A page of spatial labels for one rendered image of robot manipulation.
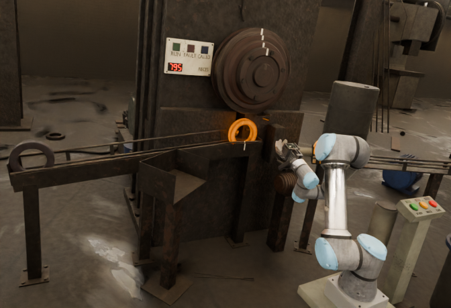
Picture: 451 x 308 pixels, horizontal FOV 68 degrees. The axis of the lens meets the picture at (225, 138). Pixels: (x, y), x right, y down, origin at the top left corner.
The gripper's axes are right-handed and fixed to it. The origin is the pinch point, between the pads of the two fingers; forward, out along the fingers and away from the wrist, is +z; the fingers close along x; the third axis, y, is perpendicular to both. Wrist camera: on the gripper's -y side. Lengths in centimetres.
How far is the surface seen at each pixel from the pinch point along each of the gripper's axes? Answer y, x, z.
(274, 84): 28.5, 4.1, 16.4
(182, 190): -11, 60, -20
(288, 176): -21.4, -14.5, -5.1
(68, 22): -154, 90, 606
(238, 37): 47, 27, 30
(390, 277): -40, -51, -69
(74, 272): -77, 103, -9
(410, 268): -30, -57, -71
